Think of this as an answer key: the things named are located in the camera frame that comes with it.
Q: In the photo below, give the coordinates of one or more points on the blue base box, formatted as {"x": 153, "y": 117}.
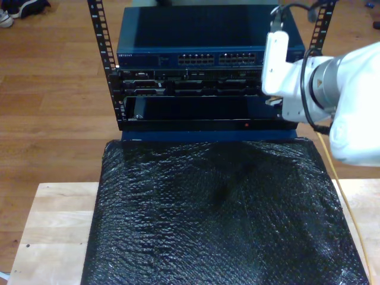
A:
{"x": 207, "y": 136}

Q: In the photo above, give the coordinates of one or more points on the black rack server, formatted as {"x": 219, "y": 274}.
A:
{"x": 193, "y": 84}

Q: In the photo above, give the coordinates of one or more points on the black rack tray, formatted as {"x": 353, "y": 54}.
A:
{"x": 193, "y": 124}

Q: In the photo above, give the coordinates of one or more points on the small blue object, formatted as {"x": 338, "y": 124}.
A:
{"x": 370, "y": 5}

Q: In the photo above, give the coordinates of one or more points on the black bubble wrap mat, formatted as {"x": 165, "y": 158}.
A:
{"x": 193, "y": 222}

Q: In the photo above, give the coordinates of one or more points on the dark sneaker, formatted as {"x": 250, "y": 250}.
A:
{"x": 29, "y": 7}

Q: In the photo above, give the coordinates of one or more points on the white sneaker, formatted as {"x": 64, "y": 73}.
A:
{"x": 5, "y": 19}

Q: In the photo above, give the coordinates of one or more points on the black perforated rack post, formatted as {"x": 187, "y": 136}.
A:
{"x": 322, "y": 26}
{"x": 101, "y": 29}

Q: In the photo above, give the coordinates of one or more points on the blue network switch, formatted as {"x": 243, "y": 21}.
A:
{"x": 193, "y": 29}

